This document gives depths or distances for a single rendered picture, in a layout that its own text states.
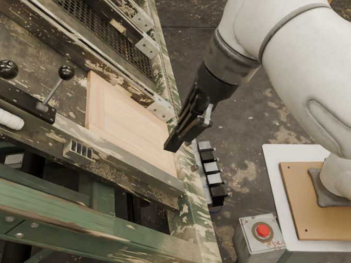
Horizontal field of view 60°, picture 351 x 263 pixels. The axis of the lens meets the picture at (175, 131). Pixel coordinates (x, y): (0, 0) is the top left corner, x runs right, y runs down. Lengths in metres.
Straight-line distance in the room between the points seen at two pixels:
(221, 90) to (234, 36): 0.09
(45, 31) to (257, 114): 2.03
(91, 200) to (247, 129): 1.88
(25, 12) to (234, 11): 0.73
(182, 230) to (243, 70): 0.70
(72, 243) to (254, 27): 0.58
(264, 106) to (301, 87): 2.46
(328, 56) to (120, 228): 0.58
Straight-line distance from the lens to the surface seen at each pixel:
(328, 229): 1.31
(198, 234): 1.03
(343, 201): 1.35
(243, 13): 0.42
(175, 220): 1.09
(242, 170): 2.30
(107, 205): 0.89
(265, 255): 1.06
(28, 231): 0.69
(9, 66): 0.65
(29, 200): 0.64
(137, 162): 0.95
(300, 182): 1.37
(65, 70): 0.75
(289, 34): 0.37
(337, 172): 1.23
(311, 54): 0.35
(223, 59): 0.46
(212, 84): 0.50
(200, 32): 3.73
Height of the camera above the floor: 1.85
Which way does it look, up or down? 48 degrees down
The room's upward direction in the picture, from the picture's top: straight up
